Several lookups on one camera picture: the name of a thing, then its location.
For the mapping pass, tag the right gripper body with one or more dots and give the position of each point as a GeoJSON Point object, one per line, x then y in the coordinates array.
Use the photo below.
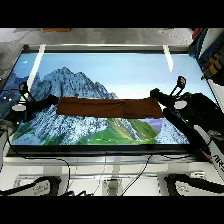
{"type": "Point", "coordinates": [158, 94]}

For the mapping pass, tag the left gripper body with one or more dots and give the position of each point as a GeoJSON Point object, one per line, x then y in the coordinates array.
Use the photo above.
{"type": "Point", "coordinates": [51, 100]}

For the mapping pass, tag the brown pants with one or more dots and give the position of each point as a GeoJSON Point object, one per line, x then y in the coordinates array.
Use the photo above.
{"type": "Point", "coordinates": [106, 107]}

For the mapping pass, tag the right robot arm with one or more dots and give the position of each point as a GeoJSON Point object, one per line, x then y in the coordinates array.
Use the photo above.
{"type": "Point", "coordinates": [196, 110]}

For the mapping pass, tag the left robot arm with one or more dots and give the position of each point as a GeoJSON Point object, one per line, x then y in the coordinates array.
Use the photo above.
{"type": "Point", "coordinates": [33, 105]}

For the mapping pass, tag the heap of clothes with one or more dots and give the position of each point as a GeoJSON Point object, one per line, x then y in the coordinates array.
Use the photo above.
{"type": "Point", "coordinates": [208, 53]}

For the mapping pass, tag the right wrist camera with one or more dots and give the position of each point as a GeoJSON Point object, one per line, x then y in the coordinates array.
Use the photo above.
{"type": "Point", "coordinates": [180, 82]}

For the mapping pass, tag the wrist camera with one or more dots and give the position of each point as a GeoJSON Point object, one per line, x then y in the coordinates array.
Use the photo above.
{"type": "Point", "coordinates": [24, 88]}
{"type": "Point", "coordinates": [180, 82]}

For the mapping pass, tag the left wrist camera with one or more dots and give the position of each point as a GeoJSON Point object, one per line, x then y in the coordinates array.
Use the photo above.
{"type": "Point", "coordinates": [24, 88]}

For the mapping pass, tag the silver frame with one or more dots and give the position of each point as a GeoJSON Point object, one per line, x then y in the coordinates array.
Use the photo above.
{"type": "Point", "coordinates": [110, 166]}

